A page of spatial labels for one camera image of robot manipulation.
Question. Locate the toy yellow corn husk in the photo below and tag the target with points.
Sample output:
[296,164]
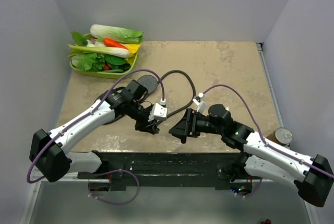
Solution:
[133,49]

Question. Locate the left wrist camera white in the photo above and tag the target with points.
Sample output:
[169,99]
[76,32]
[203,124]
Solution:
[159,111]

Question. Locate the toy carrot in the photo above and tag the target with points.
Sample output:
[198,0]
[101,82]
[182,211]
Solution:
[111,43]

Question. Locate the toy napa cabbage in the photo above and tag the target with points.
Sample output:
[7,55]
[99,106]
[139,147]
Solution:
[121,35]

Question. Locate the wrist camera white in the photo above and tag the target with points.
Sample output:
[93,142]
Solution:
[198,100]
[159,111]

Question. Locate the right side aluminium rail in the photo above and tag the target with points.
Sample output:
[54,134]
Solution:
[273,96]

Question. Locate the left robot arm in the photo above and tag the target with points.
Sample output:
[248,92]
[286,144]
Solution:
[51,152]

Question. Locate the aluminium frame rail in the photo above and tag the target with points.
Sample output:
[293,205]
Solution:
[67,201]

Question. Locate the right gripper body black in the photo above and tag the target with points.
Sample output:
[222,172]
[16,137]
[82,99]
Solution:
[199,124]

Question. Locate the toy leaf dark green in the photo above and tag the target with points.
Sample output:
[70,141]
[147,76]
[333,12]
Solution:
[79,38]

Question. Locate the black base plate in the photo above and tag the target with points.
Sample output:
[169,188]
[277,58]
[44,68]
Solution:
[153,169]

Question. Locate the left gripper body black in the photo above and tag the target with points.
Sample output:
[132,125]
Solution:
[142,124]

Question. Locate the toy green lettuce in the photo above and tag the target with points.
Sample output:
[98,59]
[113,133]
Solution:
[88,62]

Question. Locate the green plastic tray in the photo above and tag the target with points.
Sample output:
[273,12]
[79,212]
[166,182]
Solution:
[91,42]

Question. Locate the toy tomato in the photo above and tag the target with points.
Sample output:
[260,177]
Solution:
[106,67]

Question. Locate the grey shower head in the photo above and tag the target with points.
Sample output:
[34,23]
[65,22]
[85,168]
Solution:
[149,82]

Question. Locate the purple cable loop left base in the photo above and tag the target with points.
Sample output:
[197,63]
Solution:
[119,200]

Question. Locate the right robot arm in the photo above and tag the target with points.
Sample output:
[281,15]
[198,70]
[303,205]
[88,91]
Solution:
[312,177]

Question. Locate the toy leek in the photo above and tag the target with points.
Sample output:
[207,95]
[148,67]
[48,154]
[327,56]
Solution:
[120,52]

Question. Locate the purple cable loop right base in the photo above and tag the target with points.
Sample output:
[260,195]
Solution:
[243,193]

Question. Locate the toy spinach leaves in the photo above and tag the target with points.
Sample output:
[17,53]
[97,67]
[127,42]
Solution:
[117,63]

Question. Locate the brown tin can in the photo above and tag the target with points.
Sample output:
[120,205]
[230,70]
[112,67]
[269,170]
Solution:
[281,136]

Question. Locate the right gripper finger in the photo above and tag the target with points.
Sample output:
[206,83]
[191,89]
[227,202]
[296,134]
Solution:
[184,122]
[180,131]

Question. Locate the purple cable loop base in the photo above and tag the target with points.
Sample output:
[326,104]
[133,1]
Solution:
[243,193]
[119,200]

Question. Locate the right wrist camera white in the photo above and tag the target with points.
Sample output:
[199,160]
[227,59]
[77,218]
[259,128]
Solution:
[198,100]

